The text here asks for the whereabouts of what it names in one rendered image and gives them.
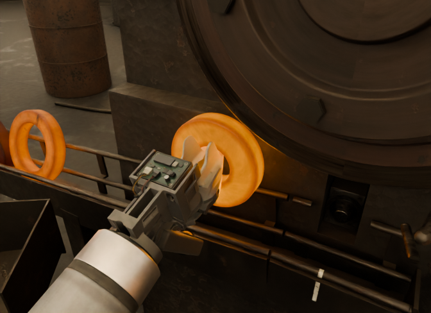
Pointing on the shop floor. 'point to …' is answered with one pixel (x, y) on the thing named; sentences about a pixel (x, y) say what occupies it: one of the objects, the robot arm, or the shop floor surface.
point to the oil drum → (68, 41)
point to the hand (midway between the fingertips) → (215, 151)
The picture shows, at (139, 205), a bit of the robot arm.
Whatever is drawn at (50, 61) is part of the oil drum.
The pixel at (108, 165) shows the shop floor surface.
